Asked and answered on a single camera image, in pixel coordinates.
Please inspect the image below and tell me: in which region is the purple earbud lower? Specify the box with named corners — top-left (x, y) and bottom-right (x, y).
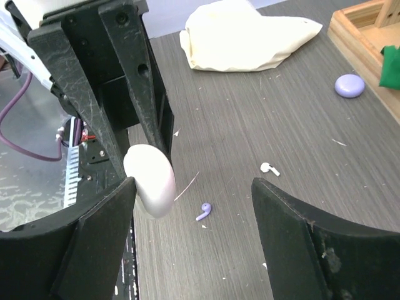
top-left (196, 202), bottom-right (213, 221)

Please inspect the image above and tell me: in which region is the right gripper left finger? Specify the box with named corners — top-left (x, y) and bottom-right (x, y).
top-left (1, 177), bottom-right (136, 299)

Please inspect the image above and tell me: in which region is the purple earbud case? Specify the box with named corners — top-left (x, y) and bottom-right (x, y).
top-left (334, 74), bottom-right (366, 98)

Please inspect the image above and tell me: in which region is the green t-shirt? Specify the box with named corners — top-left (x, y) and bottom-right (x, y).
top-left (379, 45), bottom-right (400, 91)

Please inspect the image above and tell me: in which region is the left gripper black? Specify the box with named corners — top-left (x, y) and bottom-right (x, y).
top-left (27, 1), bottom-right (174, 178)

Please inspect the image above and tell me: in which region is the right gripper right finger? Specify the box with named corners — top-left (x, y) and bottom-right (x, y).
top-left (251, 178), bottom-right (399, 299)

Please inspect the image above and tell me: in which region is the white earbud case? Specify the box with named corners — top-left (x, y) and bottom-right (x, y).
top-left (123, 144), bottom-right (176, 219)

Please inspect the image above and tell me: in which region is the white earbud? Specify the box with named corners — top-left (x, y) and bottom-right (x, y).
top-left (260, 162), bottom-right (281, 177)

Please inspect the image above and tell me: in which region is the cream cloth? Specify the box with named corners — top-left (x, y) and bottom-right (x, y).
top-left (179, 1), bottom-right (323, 73)

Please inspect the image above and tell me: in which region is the wooden clothes rack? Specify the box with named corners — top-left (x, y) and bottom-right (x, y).
top-left (327, 1), bottom-right (399, 121)

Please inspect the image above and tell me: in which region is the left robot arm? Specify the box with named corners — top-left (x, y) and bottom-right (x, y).
top-left (1, 1), bottom-right (174, 179)

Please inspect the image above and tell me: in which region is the aluminium rail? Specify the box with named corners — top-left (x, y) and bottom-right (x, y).
top-left (1, 117), bottom-right (81, 231)

